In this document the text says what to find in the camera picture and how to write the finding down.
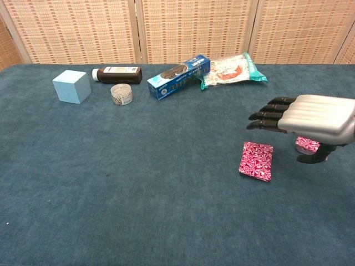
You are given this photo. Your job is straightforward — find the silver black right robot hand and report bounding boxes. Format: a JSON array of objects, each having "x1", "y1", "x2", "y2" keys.
[{"x1": 246, "y1": 94, "x2": 355, "y2": 165}]

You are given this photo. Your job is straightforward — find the pink patterned box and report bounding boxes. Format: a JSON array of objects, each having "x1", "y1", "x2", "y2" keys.
[
  {"x1": 239, "y1": 141, "x2": 274, "y2": 183},
  {"x1": 295, "y1": 136, "x2": 329, "y2": 161}
]

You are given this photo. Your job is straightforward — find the woven bamboo screen panel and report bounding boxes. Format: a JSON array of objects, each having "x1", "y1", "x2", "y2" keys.
[
  {"x1": 0, "y1": 16, "x2": 24, "y2": 71},
  {"x1": 135, "y1": 0, "x2": 260, "y2": 65},
  {"x1": 248, "y1": 0, "x2": 355, "y2": 65},
  {"x1": 0, "y1": 0, "x2": 141, "y2": 65},
  {"x1": 334, "y1": 29, "x2": 355, "y2": 65}
]

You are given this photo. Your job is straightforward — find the green white snack bag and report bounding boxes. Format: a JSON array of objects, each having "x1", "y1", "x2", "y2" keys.
[{"x1": 197, "y1": 52, "x2": 268, "y2": 91}]

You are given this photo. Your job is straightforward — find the blue cookie box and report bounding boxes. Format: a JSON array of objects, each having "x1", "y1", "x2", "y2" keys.
[{"x1": 146, "y1": 54, "x2": 211, "y2": 101}]

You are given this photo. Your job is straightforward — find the teal table cloth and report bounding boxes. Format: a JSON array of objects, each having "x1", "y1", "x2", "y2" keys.
[{"x1": 0, "y1": 64, "x2": 355, "y2": 266}]

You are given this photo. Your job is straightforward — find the clear round plastic jar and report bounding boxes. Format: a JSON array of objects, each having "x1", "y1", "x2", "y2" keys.
[{"x1": 110, "y1": 84, "x2": 134, "y2": 106}]

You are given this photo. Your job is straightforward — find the brown bottle white cap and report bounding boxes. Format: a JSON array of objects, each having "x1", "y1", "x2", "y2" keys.
[{"x1": 92, "y1": 66, "x2": 143, "y2": 85}]

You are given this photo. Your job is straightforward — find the light blue cube block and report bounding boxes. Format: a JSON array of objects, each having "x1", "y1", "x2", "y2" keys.
[{"x1": 52, "y1": 69, "x2": 92, "y2": 105}]

